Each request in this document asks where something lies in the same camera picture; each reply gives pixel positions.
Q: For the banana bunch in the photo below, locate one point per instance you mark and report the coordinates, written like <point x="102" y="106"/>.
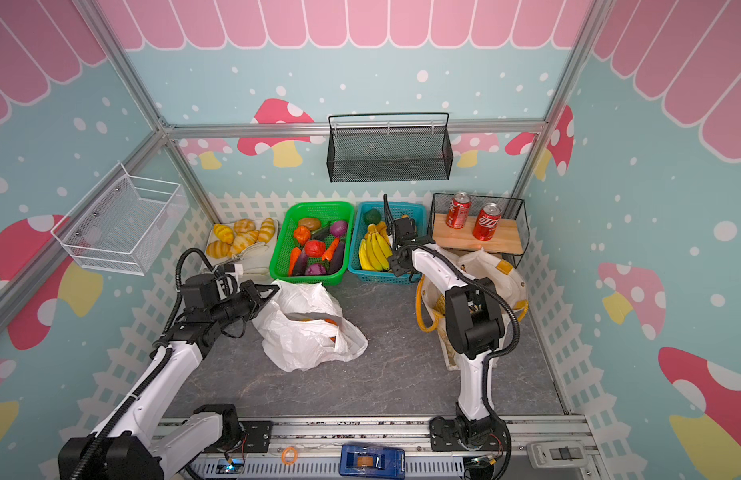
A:
<point x="374" y="253"/>

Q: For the orange rubber band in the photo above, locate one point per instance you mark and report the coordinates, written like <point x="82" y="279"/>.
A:
<point x="289" y="456"/>

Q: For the dark purple eggplant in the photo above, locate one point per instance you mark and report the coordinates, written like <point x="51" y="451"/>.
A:
<point x="337" y="259"/>

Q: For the long orange carrot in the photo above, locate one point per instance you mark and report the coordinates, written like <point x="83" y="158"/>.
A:
<point x="294" y="256"/>

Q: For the red tomato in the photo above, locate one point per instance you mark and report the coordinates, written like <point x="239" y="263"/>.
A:
<point x="314" y="248"/>

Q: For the black mesh wall basket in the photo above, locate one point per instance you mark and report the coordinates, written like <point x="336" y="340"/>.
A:
<point x="389" y="147"/>

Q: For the white cutting board tray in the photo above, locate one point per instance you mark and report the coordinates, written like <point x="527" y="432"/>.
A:
<point x="251" y="252"/>

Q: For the small orange carrot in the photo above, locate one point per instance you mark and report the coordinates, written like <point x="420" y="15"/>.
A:
<point x="329" y="253"/>

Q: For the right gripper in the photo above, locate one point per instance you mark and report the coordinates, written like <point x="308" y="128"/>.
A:
<point x="402" y="234"/>

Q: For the left red cola can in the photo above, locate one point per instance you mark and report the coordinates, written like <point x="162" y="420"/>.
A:
<point x="458" y="210"/>

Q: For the grey switch box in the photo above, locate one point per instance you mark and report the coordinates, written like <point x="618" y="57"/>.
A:
<point x="556" y="455"/>

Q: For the white plastic grocery bag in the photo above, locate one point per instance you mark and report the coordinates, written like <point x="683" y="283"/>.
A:
<point x="303" y="326"/>

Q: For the white wire wall basket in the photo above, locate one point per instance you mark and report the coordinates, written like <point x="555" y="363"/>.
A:
<point x="122" y="225"/>

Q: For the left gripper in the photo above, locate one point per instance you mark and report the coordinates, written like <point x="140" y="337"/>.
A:
<point x="251" y="292"/>

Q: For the blue tape dispenser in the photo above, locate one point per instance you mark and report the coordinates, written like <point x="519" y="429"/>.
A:
<point x="372" y="461"/>

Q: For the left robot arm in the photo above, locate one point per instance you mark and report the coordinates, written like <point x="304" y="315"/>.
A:
<point x="121" y="446"/>

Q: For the purple onion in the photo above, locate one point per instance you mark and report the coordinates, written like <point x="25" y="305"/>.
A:
<point x="339" y="228"/>

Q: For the brown potato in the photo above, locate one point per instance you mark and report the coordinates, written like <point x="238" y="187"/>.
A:
<point x="310" y="223"/>

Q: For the white canvas tote bag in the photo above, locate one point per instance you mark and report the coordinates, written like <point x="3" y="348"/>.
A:
<point x="430" y="302"/>

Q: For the red cola can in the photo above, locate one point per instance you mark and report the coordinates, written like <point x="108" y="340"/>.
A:
<point x="486" y="222"/>
<point x="458" y="210"/>

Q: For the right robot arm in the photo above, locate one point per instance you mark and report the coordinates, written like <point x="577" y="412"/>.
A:
<point x="480" y="326"/>

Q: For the green plastic basket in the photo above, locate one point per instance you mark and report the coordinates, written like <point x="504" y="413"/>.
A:
<point x="326" y="212"/>

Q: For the bread loaf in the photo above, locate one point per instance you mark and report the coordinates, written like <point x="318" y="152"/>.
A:
<point x="224" y="233"/>

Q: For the right red cola can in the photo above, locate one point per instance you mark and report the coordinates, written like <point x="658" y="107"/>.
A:
<point x="486" y="222"/>

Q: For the black wire wooden shelf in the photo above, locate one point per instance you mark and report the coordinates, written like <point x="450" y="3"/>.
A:
<point x="510" y="240"/>

